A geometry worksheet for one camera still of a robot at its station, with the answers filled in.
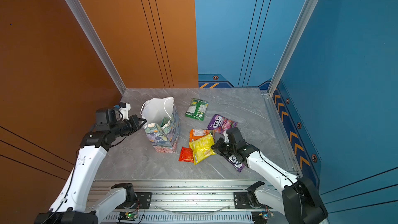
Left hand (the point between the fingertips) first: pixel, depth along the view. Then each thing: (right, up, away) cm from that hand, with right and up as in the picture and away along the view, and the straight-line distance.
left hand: (146, 118), depth 75 cm
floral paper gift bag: (+9, -2, -5) cm, 11 cm away
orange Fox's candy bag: (+23, -11, +20) cm, 32 cm away
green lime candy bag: (+24, +4, +30) cm, 39 cm away
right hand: (+31, -16, +6) cm, 35 cm away
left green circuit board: (-7, -45, -4) cm, 45 cm away
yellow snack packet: (+27, -17, +7) cm, 33 cm away
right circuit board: (+55, -45, -4) cm, 71 cm away
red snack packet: (+18, -22, +12) cm, 31 cm away
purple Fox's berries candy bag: (+46, -26, +8) cm, 54 cm away
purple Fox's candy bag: (+39, -6, +24) cm, 46 cm away
